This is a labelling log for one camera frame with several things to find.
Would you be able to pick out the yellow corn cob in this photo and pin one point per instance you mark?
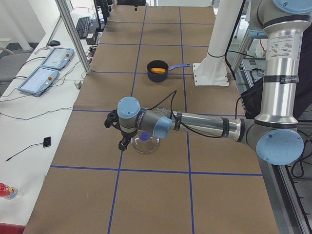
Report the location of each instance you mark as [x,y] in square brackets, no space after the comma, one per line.
[157,70]

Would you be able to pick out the white camera pillar base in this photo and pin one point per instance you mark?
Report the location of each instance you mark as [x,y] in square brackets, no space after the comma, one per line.
[212,71]

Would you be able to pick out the black computer mouse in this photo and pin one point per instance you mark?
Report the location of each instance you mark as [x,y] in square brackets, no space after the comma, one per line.
[54,43]

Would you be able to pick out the aluminium frame post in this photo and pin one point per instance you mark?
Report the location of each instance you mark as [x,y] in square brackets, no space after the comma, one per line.
[71,29]

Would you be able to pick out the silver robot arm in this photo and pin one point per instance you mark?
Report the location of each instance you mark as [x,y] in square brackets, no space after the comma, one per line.
[270,127]

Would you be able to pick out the black keyboard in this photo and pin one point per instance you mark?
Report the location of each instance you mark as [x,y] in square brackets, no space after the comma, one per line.
[82,27]

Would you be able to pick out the far blue teach pendant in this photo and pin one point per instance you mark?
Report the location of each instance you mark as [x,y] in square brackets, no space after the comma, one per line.
[58,58]

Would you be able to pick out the dark blue saucepan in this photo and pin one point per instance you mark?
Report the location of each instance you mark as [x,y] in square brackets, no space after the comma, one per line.
[162,64]

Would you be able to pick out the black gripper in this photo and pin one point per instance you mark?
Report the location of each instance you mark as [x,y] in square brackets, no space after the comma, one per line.
[126,135]

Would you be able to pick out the blue teach pendant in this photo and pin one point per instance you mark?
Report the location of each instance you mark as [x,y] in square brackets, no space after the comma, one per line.
[58,58]
[39,80]

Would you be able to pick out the person in black shirt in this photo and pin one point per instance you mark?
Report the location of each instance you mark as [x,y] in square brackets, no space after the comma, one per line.
[303,95]

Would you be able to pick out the glass pot lid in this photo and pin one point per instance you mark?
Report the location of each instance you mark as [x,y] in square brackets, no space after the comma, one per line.
[144,142]

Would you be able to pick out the small black square device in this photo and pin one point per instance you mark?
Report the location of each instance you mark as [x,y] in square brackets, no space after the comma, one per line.
[47,142]

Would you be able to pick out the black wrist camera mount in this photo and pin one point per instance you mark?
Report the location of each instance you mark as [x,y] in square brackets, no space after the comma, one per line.
[112,120]

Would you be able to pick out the near blue teach pendant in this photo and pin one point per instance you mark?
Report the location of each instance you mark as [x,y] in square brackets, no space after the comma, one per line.
[39,80]

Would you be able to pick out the red yellow snack bottle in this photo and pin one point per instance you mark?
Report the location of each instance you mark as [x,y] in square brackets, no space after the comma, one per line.
[10,193]

